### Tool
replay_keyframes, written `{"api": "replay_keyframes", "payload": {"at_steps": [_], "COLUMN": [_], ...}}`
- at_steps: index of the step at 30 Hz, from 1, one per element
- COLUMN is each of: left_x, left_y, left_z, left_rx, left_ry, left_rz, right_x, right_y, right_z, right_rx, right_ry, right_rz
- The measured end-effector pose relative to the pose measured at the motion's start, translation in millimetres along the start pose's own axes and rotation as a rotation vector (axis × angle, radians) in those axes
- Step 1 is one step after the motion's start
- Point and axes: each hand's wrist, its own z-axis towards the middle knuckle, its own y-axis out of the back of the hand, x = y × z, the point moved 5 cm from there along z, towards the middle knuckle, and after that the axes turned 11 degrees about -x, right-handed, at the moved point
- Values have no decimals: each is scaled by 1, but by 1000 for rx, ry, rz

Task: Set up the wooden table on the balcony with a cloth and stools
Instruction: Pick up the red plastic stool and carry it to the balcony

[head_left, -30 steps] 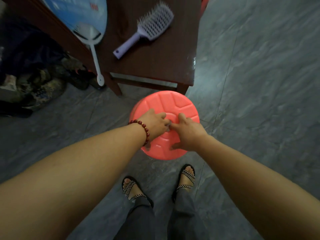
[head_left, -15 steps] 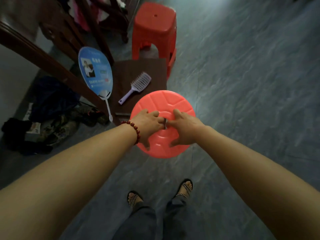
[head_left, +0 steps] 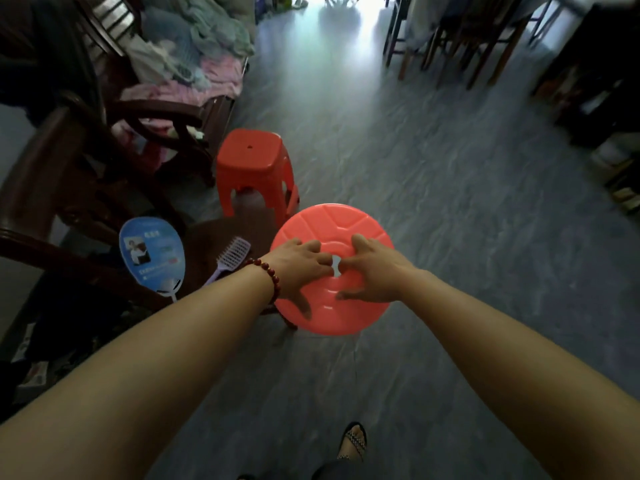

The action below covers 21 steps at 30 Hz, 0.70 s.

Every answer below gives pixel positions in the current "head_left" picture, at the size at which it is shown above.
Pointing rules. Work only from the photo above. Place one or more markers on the person's left hand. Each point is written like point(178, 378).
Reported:
point(290, 267)

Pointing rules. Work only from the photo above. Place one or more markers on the dark wooden dining chair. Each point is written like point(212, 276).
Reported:
point(395, 24)
point(475, 39)

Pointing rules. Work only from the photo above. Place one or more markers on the coral round plastic stool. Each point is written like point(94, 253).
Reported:
point(330, 222)

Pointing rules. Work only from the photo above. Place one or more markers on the pale green cloth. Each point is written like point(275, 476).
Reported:
point(220, 29)

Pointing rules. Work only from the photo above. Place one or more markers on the person's right forearm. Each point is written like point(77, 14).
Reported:
point(525, 354)

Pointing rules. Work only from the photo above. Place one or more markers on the person's left forearm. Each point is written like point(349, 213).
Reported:
point(125, 384)

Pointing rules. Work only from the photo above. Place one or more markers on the white plastic bucket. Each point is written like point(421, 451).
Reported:
point(612, 152)

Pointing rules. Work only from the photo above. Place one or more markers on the dark cluttered storage shelf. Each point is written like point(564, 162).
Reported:
point(590, 69)

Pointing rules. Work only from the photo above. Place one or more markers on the light blue round lid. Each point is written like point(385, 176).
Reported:
point(152, 249)

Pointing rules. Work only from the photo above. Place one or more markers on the dark shoe pile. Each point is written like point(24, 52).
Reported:
point(65, 334)

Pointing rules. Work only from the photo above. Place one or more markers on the dark wooden armchair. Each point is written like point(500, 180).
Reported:
point(45, 159)

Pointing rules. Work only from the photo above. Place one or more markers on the cream cloth bundle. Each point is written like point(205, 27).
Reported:
point(187, 137)

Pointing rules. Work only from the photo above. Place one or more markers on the lilac hair comb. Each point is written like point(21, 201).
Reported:
point(230, 254)

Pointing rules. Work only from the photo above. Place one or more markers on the person's right hand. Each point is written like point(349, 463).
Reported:
point(380, 277)

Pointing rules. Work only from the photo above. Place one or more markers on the red plastic stool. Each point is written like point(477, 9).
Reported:
point(252, 154)

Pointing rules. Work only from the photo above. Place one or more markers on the black white woven sandal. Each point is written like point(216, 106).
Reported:
point(354, 439)

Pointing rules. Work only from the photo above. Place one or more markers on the person's grey trousers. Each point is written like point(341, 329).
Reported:
point(330, 472)

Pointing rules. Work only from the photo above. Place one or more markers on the dark wooden sofa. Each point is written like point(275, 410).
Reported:
point(165, 112)

